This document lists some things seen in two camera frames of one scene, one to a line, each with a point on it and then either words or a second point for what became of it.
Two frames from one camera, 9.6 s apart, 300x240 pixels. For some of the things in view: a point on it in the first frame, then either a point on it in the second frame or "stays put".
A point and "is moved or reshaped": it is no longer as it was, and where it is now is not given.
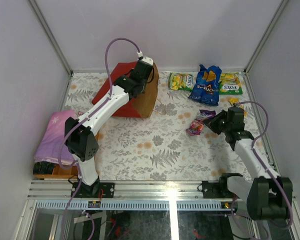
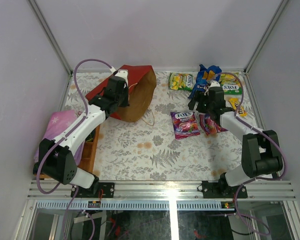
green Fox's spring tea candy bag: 230,83 stays put
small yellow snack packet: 235,102 stays put
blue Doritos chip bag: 206,90 stays put
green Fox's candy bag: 178,81 stays put
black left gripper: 145,70 → 125,95
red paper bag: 142,105 is moved or reshaped
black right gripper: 211,122 → 201,97
